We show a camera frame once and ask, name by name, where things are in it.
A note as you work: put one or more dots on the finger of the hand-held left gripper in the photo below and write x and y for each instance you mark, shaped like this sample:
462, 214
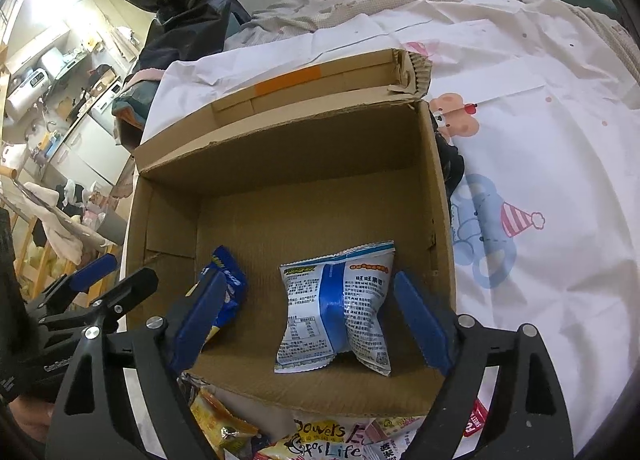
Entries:
127, 291
95, 271

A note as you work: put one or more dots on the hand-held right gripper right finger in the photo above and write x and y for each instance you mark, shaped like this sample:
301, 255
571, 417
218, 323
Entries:
422, 325

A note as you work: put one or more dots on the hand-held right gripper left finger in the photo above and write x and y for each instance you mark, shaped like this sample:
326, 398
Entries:
200, 320

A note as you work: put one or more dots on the dark blue snack packet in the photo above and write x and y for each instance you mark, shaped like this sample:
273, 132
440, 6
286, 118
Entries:
232, 285

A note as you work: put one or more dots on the yellow chips packet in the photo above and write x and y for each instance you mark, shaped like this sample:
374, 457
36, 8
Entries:
220, 422

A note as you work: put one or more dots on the blue and white snack packet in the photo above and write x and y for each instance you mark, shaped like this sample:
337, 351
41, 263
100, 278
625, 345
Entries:
310, 310

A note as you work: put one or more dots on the red and white snack packet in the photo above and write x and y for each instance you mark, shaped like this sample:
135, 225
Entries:
475, 422

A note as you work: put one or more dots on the white text snack packet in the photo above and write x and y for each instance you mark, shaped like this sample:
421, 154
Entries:
387, 445

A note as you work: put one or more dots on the white and yellow noodle packet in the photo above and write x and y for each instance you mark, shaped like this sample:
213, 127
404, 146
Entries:
320, 440

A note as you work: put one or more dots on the cardboard box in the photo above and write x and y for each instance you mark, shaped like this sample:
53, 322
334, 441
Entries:
300, 165

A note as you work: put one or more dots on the person's left hand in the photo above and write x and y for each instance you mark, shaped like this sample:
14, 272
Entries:
30, 417

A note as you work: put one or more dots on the grey bin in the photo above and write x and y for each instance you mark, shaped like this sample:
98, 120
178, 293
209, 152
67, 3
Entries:
110, 226

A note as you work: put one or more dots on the white hanging towel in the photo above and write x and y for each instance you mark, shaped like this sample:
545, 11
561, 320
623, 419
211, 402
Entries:
50, 225

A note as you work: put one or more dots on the white cabinet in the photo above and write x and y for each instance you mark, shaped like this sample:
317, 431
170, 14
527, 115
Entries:
90, 145

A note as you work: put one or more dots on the pile of clothes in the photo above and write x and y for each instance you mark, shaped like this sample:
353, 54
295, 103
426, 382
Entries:
130, 95

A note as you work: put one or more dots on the checked mattress pad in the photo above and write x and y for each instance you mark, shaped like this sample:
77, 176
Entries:
605, 30

